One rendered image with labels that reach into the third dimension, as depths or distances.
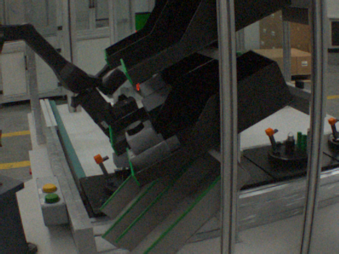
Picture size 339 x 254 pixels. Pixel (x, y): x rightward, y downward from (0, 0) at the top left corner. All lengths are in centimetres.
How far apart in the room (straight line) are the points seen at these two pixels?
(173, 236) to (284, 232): 53
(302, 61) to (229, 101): 641
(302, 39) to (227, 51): 750
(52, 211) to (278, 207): 60
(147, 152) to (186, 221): 13
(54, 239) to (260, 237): 55
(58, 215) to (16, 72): 534
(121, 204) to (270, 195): 41
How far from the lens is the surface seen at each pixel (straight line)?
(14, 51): 647
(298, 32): 811
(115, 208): 106
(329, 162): 144
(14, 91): 657
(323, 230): 128
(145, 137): 77
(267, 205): 127
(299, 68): 708
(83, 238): 113
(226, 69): 68
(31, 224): 138
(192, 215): 78
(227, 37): 68
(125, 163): 123
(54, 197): 126
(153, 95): 93
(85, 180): 135
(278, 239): 123
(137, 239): 94
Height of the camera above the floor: 150
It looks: 18 degrees down
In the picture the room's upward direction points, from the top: 3 degrees counter-clockwise
